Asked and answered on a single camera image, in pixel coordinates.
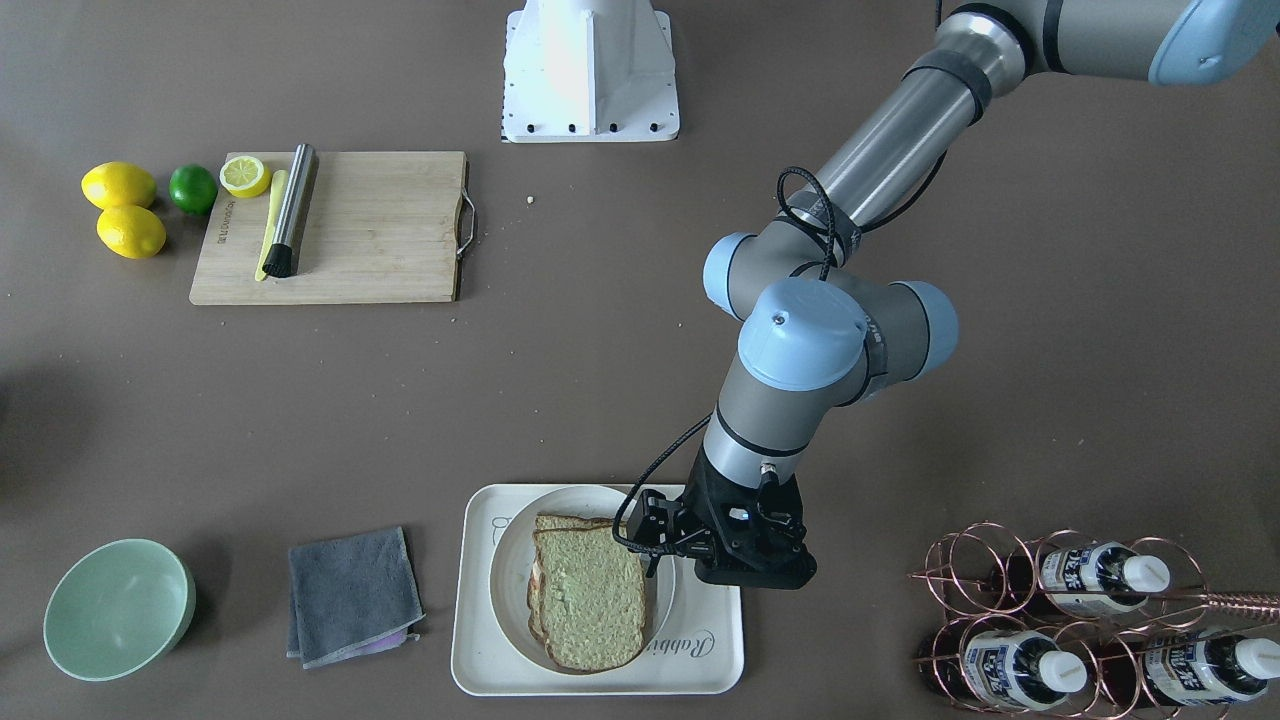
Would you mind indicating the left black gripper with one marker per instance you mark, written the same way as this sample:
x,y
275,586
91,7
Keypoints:
x,y
703,507

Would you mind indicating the white round plate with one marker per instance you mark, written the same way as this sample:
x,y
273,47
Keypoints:
x,y
509,577

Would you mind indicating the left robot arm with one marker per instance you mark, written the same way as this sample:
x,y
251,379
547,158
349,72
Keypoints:
x,y
813,336

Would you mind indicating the cream rabbit tray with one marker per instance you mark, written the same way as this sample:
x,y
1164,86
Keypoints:
x,y
698,651

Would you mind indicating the grey folded cloth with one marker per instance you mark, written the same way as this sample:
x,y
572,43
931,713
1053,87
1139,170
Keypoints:
x,y
351,597

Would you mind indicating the dark tea bottle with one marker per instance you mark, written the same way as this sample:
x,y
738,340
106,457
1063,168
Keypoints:
x,y
1089,581
1195,669
996,669

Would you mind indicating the bamboo cutting board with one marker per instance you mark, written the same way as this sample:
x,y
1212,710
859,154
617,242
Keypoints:
x,y
381,228

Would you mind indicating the dark tea bottle front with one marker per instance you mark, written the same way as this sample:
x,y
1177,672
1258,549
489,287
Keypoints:
x,y
1089,581

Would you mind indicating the steel muddler black tip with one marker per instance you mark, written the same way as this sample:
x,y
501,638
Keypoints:
x,y
282,255

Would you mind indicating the yellow knife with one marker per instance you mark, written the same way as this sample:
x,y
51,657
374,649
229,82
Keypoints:
x,y
279,181

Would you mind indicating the mint green bowl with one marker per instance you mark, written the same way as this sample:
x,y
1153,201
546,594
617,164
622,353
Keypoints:
x,y
118,609

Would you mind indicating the half lemon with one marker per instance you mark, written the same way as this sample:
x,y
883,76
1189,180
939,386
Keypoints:
x,y
245,176

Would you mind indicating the dark tea bottle back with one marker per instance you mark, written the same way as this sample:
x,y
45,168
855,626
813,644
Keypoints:
x,y
1195,669

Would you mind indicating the green lime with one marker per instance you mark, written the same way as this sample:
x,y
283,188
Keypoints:
x,y
193,189

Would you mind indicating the whole lemon lower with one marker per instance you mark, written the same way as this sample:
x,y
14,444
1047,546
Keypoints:
x,y
131,232

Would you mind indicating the whole lemon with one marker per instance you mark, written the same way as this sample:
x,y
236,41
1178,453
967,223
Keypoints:
x,y
119,183
131,232

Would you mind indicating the whole lemon upper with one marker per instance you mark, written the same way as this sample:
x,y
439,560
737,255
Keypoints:
x,y
119,183

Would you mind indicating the copper wire bottle rack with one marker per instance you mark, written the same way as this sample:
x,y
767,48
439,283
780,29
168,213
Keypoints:
x,y
1071,626

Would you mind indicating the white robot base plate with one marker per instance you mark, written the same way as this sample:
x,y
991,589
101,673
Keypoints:
x,y
589,72

